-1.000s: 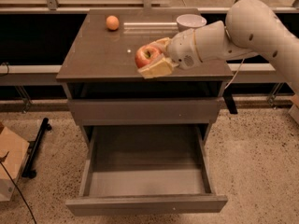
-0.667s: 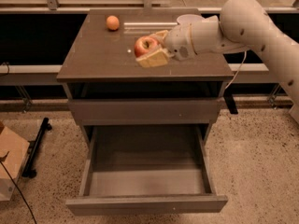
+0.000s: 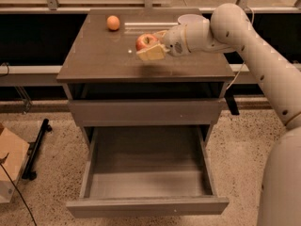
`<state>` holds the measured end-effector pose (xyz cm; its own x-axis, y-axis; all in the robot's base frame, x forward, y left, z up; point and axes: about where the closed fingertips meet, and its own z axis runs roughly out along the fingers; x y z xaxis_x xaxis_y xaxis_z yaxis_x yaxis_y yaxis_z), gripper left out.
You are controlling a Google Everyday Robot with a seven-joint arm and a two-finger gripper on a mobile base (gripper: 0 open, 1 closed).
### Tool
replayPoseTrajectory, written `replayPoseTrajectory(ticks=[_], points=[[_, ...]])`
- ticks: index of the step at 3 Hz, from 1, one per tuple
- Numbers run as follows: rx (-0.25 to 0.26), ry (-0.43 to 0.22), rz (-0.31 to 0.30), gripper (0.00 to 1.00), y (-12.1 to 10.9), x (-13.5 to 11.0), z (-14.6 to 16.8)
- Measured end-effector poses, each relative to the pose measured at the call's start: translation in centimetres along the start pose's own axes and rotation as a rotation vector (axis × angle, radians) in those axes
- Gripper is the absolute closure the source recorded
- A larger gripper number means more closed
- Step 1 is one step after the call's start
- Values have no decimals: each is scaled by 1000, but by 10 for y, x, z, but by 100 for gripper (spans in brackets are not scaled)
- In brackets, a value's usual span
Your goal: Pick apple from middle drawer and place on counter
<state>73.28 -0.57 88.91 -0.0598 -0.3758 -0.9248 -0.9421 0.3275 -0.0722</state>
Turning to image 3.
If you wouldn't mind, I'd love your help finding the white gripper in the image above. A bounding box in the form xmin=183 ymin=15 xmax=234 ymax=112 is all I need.
xmin=135 ymin=24 xmax=190 ymax=61

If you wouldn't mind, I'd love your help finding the red apple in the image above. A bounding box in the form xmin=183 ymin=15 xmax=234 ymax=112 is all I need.
xmin=135 ymin=34 xmax=158 ymax=51

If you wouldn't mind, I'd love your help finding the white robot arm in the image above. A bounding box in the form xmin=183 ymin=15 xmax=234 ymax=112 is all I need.
xmin=135 ymin=4 xmax=301 ymax=226

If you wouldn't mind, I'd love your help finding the grey drawer cabinet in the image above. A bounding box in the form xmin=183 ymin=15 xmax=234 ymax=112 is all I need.
xmin=57 ymin=8 xmax=233 ymax=141

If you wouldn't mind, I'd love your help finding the closed grey top drawer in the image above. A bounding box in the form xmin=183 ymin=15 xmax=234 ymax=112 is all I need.
xmin=69 ymin=99 xmax=224 ymax=127

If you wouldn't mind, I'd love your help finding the open grey middle drawer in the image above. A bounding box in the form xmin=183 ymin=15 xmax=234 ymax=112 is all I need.
xmin=67 ymin=125 xmax=229 ymax=218

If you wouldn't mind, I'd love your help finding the white ceramic bowl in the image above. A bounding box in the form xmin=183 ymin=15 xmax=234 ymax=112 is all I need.
xmin=178 ymin=14 xmax=206 ymax=24

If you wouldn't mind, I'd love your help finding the orange fruit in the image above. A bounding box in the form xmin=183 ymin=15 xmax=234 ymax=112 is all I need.
xmin=106 ymin=15 xmax=120 ymax=31

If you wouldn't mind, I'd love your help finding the cardboard box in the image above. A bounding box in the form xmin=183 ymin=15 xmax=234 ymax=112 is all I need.
xmin=0 ymin=124 xmax=29 ymax=203

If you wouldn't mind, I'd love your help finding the black metal stand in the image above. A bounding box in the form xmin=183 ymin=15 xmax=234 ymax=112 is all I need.
xmin=22 ymin=119 xmax=52 ymax=181

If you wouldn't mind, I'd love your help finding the white power cable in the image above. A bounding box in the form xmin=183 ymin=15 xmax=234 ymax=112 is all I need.
xmin=225 ymin=7 xmax=255 ymax=91

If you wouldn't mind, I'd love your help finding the black cable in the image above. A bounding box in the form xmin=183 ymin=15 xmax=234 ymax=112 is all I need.
xmin=0 ymin=153 xmax=38 ymax=226

